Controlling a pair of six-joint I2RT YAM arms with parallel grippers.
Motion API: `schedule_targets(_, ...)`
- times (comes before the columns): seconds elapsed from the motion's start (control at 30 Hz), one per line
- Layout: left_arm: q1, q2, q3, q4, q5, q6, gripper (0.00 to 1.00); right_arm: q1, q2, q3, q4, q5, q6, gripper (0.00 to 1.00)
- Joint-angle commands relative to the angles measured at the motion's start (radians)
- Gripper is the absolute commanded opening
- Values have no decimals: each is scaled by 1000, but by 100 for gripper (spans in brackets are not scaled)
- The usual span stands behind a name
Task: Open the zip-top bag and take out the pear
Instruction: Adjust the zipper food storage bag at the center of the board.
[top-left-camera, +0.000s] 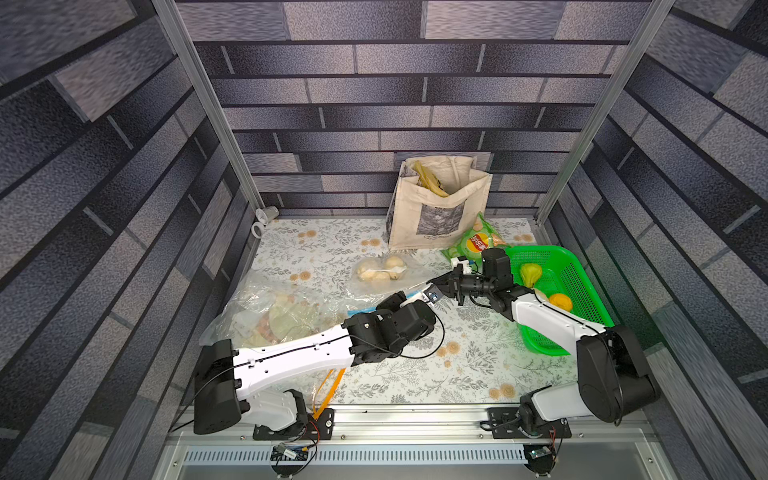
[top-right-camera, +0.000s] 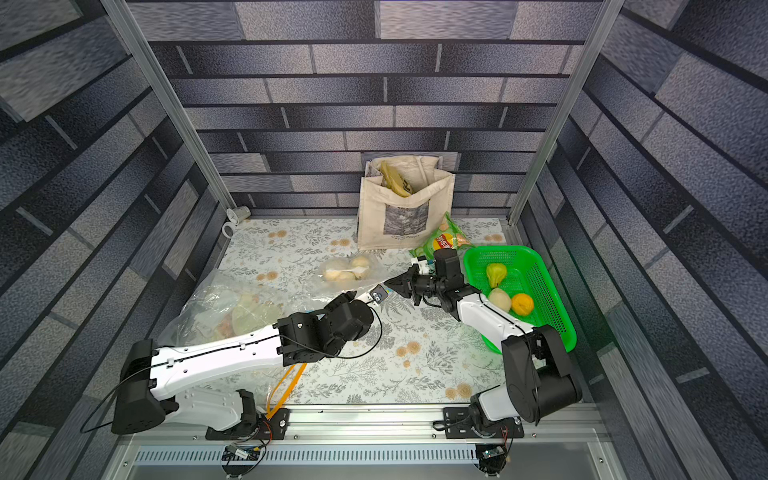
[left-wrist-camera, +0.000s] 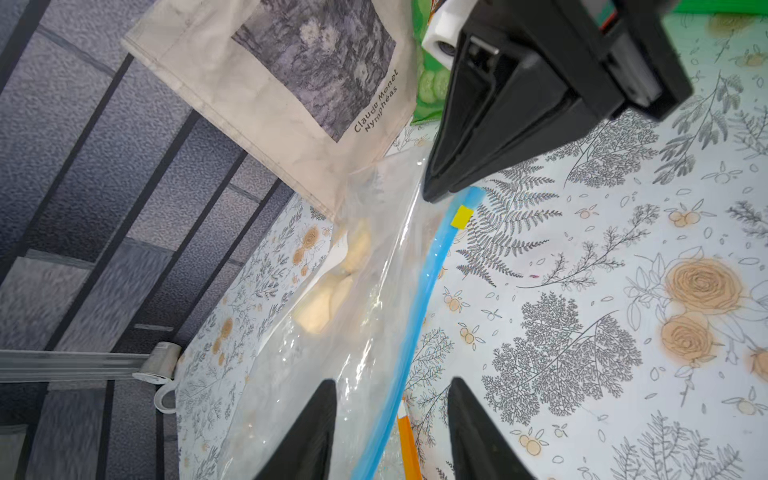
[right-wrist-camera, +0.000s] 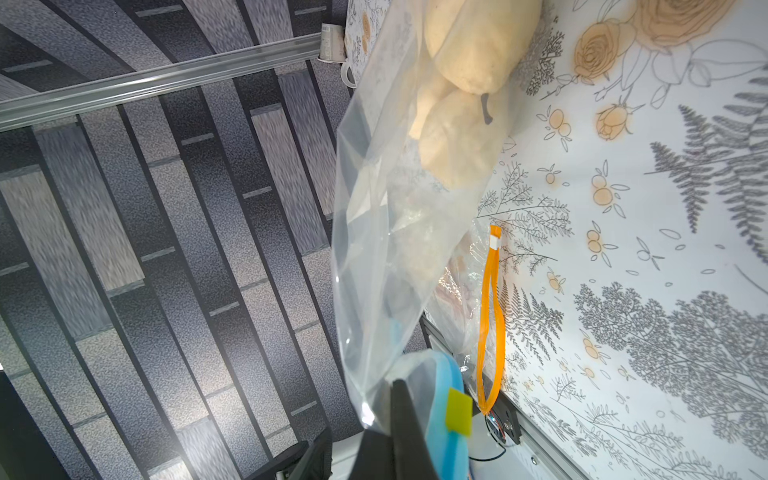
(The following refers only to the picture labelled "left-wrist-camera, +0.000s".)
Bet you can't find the green chips bag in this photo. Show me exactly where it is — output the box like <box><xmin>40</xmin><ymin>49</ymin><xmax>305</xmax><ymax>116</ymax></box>
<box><xmin>411</xmin><ymin>0</ymin><xmax>450</xmax><ymax>125</ymax></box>

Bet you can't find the white cup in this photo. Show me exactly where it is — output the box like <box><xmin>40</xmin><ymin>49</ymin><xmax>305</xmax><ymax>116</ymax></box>
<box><xmin>132</xmin><ymin>342</ymin><xmax>182</xmax><ymax>415</ymax></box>

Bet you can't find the green plastic basket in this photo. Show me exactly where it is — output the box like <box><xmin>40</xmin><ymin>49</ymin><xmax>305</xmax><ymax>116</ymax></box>
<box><xmin>673</xmin><ymin>0</ymin><xmax>768</xmax><ymax>16</ymax></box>

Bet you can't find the clear orange zip-top bag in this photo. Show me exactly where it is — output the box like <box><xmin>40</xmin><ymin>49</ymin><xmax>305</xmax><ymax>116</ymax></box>
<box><xmin>396</xmin><ymin>400</ymin><xmax>422</xmax><ymax>480</ymax></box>

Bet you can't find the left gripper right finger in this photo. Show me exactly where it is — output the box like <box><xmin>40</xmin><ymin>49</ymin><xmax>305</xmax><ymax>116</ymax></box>
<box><xmin>447</xmin><ymin>377</ymin><xmax>534</xmax><ymax>480</ymax></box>

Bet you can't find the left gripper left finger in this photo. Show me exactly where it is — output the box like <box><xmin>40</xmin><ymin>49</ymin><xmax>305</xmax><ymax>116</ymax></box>
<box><xmin>255</xmin><ymin>379</ymin><xmax>337</xmax><ymax>480</ymax></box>

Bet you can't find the beige canvas tote bag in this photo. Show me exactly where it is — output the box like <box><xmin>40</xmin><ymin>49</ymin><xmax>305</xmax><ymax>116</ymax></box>
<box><xmin>123</xmin><ymin>0</ymin><xmax>417</xmax><ymax>217</ymax></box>

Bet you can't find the left aluminium frame post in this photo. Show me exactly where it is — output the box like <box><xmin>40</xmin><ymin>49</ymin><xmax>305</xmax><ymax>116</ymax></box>
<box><xmin>1</xmin><ymin>350</ymin><xmax>149</xmax><ymax>384</ymax></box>

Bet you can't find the clear bag of buns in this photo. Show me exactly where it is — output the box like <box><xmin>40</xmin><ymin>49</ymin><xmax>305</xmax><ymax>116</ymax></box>
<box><xmin>216</xmin><ymin>147</ymin><xmax>482</xmax><ymax>479</ymax></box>

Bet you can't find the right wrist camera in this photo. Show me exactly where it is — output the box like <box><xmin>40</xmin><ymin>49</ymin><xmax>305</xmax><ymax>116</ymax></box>
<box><xmin>421</xmin><ymin>0</ymin><xmax>477</xmax><ymax>68</ymax></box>

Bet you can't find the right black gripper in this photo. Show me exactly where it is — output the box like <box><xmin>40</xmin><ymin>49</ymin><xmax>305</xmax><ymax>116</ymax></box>
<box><xmin>422</xmin><ymin>1</ymin><xmax>692</xmax><ymax>203</ymax></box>

